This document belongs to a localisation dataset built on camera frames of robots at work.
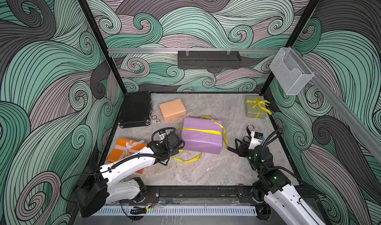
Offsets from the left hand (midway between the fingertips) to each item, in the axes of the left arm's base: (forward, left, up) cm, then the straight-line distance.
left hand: (174, 147), depth 82 cm
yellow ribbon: (+8, -24, +4) cm, 25 cm away
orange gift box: (-2, +28, +3) cm, 28 cm away
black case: (+31, +30, -5) cm, 43 cm away
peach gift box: (+30, +3, -4) cm, 30 cm away
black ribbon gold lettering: (+14, -49, -8) cm, 52 cm away
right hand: (+2, -35, +5) cm, 35 cm away
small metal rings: (+26, +17, -7) cm, 32 cm away
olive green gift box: (+28, -53, -4) cm, 60 cm away
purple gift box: (+2, -15, +4) cm, 16 cm away
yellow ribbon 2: (+33, -59, -1) cm, 68 cm away
